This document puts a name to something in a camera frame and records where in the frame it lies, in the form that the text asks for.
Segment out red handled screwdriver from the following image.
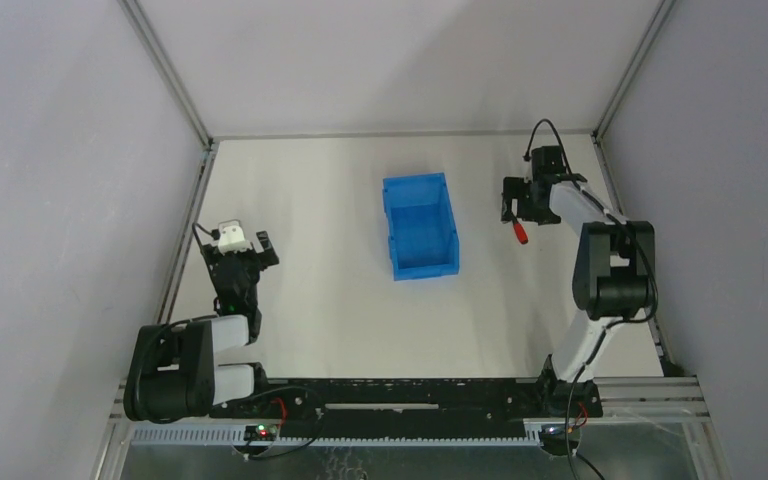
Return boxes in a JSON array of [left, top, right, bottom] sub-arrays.
[[506, 213, 529, 245]]

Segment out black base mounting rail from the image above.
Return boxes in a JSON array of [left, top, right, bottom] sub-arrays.
[[209, 378, 604, 441]]

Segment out small electronics board with leds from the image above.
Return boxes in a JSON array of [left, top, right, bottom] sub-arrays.
[[243, 424, 280, 444]]

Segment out blue plastic bin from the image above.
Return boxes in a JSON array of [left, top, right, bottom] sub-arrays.
[[382, 172, 460, 281]]

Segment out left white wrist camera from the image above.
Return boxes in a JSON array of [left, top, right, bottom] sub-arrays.
[[217, 219, 253, 254]]

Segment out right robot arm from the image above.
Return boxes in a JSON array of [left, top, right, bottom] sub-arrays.
[[501, 146, 657, 399]]

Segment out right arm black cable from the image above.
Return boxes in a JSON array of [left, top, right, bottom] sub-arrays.
[[523, 119, 660, 480]]

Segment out aluminium frame front beam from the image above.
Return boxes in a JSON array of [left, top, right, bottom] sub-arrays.
[[108, 377, 713, 448]]

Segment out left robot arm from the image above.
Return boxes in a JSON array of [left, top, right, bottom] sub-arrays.
[[123, 225, 279, 424]]

